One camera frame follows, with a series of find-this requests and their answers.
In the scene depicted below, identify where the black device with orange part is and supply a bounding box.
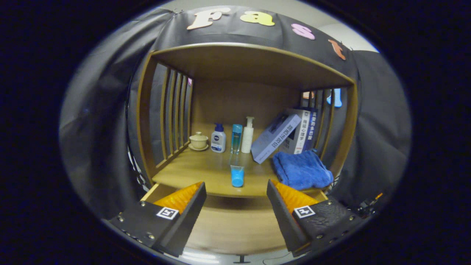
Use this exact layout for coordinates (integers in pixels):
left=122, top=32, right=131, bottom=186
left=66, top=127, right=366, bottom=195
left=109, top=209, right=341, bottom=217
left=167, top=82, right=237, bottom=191
left=353, top=192, right=385, bottom=218

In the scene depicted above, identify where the grey-blue leaning book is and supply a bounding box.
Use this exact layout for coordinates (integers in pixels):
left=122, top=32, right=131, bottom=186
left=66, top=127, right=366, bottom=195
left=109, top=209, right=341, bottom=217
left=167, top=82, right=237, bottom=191
left=251, top=113, right=301, bottom=164

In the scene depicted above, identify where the black backdrop cloth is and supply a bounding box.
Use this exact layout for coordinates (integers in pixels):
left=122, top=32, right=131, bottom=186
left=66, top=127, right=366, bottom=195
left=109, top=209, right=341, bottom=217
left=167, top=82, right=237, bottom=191
left=59, top=6, right=412, bottom=221

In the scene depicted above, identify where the white upright book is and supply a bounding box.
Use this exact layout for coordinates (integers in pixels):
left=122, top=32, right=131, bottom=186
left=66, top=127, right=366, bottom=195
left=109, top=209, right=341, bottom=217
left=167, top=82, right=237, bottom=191
left=283, top=108, right=311, bottom=155

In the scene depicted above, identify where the white pump bottle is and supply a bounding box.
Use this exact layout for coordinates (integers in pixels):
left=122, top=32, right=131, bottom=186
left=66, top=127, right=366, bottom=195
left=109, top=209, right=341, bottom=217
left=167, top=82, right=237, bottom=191
left=241, top=117, right=255, bottom=154

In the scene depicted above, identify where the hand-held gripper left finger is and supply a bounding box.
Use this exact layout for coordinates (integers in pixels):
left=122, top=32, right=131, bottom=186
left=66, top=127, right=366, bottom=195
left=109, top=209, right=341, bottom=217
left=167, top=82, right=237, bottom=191
left=102, top=181, right=207, bottom=258

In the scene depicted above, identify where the dark blue upright book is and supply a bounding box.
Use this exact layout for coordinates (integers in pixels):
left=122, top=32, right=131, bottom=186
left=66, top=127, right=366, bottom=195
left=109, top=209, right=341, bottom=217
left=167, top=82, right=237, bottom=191
left=304, top=107, right=319, bottom=151

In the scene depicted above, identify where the black light stand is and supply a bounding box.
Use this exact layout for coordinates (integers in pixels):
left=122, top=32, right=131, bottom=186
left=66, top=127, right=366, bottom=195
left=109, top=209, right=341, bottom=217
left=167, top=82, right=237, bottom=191
left=127, top=146, right=148, bottom=192

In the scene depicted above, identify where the small blue tube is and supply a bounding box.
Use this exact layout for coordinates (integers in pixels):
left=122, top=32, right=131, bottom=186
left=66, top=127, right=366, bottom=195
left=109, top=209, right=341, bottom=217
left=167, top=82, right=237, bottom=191
left=230, top=165, right=245, bottom=188

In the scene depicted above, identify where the wooden cabinet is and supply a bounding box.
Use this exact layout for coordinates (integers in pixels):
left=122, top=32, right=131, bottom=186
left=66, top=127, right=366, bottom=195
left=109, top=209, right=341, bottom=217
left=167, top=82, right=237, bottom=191
left=136, top=42, right=358, bottom=201

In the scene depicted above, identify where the cream lidded teacup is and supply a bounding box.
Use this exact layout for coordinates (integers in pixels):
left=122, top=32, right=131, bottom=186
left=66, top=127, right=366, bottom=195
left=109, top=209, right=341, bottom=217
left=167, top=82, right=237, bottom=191
left=188, top=131, right=209, bottom=151

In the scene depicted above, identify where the blue folded towel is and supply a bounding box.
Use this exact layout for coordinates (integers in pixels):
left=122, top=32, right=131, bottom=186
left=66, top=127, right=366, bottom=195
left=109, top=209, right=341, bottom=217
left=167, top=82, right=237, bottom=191
left=272, top=150, right=334, bottom=191

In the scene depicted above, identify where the clear blue bottle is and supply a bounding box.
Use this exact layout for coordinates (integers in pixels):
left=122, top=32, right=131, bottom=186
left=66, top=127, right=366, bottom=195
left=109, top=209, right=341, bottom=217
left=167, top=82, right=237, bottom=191
left=231, top=124, right=243, bottom=155

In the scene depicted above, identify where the white bottle with blue cap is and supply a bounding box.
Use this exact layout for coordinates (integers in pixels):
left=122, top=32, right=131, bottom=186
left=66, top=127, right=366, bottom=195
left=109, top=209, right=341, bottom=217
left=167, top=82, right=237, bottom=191
left=211, top=123, right=226, bottom=153

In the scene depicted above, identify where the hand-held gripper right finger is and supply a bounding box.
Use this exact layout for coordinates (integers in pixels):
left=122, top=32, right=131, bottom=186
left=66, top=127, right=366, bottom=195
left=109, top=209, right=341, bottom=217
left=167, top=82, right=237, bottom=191
left=266, top=179, right=365, bottom=257

